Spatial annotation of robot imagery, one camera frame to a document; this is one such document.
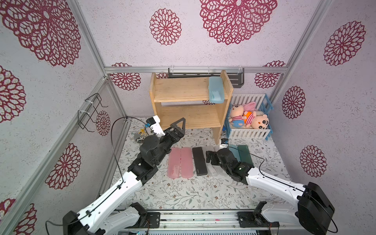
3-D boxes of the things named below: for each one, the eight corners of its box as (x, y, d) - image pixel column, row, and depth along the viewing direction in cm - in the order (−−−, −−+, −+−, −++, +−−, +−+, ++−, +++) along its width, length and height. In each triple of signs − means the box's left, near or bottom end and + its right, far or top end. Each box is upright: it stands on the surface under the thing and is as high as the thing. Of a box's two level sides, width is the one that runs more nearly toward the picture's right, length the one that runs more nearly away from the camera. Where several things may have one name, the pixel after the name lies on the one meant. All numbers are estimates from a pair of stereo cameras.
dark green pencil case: (241, 165, 96) (242, 162, 94) (236, 147, 105) (237, 144, 102) (251, 165, 96) (253, 162, 93) (245, 147, 105) (247, 144, 102)
